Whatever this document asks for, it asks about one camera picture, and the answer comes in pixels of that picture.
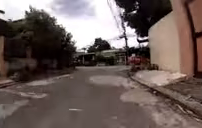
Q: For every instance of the low building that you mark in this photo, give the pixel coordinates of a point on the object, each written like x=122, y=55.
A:
x=99, y=57

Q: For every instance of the distant tree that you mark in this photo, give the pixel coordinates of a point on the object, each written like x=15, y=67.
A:
x=99, y=45

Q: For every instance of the utility pole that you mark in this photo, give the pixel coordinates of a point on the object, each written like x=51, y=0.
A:
x=125, y=43

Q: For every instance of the red vehicle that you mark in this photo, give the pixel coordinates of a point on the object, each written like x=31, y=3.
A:
x=135, y=60

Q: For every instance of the grey asphalt road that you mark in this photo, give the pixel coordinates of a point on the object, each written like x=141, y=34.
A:
x=89, y=103

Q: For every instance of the dense green trees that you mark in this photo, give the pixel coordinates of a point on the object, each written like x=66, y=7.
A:
x=45, y=38

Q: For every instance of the large dark tree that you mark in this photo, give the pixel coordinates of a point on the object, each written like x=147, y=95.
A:
x=144, y=15

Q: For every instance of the concrete pavement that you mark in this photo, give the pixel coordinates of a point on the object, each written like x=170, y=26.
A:
x=175, y=87

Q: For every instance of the beige wall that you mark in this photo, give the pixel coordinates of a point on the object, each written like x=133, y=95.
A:
x=164, y=45

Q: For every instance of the brown gate with dark frame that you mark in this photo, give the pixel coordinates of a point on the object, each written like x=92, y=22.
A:
x=197, y=36

